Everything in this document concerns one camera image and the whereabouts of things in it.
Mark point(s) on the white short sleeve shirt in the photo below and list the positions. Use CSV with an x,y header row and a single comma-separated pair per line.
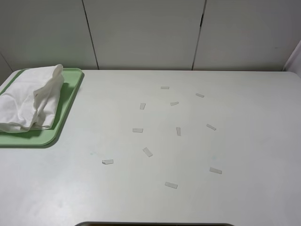
x,y
31,100

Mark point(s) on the green plastic tray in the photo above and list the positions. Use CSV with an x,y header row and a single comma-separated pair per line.
x,y
40,138

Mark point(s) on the clear tape marker upper left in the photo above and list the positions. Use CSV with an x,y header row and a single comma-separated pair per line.
x,y
142,106

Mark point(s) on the clear tape marker middle left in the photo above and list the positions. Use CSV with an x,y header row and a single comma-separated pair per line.
x,y
137,130

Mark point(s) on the clear tape marker middle upright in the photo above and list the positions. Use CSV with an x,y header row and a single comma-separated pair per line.
x,y
178,130

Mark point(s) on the clear tape marker lower diagonal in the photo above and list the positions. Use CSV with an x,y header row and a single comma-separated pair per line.
x,y
147,152

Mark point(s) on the clear tape marker mid right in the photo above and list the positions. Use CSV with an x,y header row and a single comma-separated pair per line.
x,y
211,127

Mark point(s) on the clear tape marker front left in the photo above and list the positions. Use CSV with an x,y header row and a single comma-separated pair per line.
x,y
107,162

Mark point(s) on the clear tape marker front centre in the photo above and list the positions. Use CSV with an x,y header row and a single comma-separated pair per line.
x,y
171,185

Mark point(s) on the clear tape marker front right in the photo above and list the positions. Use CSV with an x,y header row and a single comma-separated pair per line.
x,y
215,170

